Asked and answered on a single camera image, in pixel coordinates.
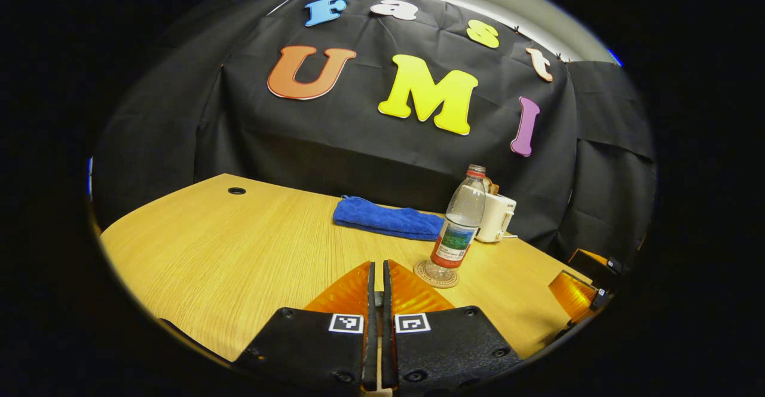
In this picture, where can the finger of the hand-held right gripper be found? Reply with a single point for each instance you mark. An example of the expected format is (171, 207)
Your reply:
(574, 295)
(597, 265)

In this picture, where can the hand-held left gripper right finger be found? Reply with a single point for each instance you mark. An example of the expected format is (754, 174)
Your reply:
(387, 355)

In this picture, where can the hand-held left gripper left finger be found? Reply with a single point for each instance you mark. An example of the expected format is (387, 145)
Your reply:
(372, 349)

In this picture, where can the round coaster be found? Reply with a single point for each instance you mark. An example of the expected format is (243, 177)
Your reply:
(421, 274)

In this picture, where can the clear water bottle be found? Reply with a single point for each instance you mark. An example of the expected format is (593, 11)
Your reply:
(460, 223)

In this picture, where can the white toaster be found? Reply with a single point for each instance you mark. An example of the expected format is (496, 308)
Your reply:
(501, 217)

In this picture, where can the blue towel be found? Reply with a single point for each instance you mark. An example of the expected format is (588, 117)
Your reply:
(388, 219)

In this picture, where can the bread slice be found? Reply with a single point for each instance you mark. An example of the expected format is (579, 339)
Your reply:
(492, 186)

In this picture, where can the black table grommet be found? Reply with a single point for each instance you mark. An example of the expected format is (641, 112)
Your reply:
(236, 191)

